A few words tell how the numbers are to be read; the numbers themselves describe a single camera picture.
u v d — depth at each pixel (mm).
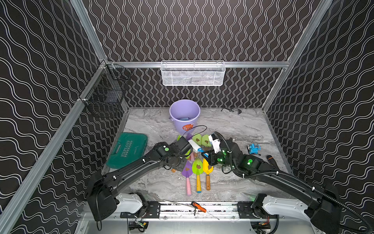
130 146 925
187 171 878
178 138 1027
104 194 385
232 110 1204
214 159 653
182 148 592
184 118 1113
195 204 748
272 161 899
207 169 884
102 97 925
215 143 674
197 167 897
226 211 763
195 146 792
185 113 1053
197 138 1026
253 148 925
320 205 403
